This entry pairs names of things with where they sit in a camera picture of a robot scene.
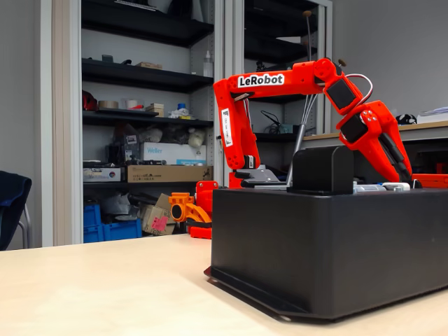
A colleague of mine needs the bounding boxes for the orange plastic clamp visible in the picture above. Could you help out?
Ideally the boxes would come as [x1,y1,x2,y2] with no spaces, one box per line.
[168,192,214,229]

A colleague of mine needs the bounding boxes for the clear plastic bottle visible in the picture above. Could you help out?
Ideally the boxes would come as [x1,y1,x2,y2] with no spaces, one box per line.
[202,50,214,78]

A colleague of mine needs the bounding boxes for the long brown cardboard box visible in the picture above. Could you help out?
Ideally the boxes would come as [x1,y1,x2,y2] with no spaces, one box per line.
[126,164,214,183]

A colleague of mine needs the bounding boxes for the paper stack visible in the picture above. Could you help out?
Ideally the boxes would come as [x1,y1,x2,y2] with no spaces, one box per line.
[416,106,448,125]

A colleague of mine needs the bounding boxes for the dark blue office chair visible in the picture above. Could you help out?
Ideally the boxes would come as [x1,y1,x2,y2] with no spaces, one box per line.
[0,170,33,251]

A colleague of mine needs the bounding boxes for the low blue plastic crate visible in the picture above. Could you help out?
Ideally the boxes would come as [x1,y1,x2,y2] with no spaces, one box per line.
[100,218,143,242]

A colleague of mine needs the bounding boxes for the white crumpled cloth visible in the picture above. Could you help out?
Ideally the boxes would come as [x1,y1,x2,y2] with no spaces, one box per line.
[168,103,192,120]

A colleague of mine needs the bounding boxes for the black task board box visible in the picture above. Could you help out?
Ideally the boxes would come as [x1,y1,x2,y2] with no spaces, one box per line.
[204,187,448,323]

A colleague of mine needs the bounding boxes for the white black latch handle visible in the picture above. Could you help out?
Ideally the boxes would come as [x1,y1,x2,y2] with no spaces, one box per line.
[381,181,411,192]

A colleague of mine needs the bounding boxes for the silver metal door hinge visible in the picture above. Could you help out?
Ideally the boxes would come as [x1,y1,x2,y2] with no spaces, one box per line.
[352,181,388,194]

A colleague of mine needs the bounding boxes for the metal chair frame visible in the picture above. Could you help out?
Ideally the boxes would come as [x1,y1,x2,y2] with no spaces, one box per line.
[16,202,34,249]

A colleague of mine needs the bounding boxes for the grey desk wooden top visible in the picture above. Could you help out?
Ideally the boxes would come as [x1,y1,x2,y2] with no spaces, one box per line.
[302,120,448,151]

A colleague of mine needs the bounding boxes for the cardboard box pink sticker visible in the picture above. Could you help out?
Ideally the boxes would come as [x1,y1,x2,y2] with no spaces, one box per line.
[141,192,176,236]

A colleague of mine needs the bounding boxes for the white servo cable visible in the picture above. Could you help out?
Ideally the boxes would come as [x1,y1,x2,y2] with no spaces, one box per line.
[344,72,375,106]

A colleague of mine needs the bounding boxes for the white printed carton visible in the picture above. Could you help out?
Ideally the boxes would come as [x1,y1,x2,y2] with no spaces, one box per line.
[83,167,126,183]

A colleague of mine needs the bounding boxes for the grey cabinet black shelves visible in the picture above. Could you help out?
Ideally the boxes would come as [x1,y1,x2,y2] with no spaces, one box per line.
[40,0,333,246]

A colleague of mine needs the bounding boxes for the small tan box stack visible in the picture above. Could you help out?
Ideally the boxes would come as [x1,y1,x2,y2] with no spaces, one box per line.
[144,102,165,118]

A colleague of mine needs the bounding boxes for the tall blue plastic crate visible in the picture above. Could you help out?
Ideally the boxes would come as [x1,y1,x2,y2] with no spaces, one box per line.
[83,204,103,244]

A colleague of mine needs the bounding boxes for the metal stalks with cork balls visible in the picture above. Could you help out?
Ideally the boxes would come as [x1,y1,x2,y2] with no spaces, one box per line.
[285,10,347,188]

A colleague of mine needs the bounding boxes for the dark red rounded object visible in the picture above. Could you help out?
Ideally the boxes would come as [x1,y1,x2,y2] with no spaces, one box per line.
[82,90,99,112]

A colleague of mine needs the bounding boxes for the white Weller box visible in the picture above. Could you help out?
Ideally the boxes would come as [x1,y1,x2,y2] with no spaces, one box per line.
[139,141,207,166]

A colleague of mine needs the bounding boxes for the red display module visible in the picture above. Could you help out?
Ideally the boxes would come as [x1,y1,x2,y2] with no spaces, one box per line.
[412,173,448,189]

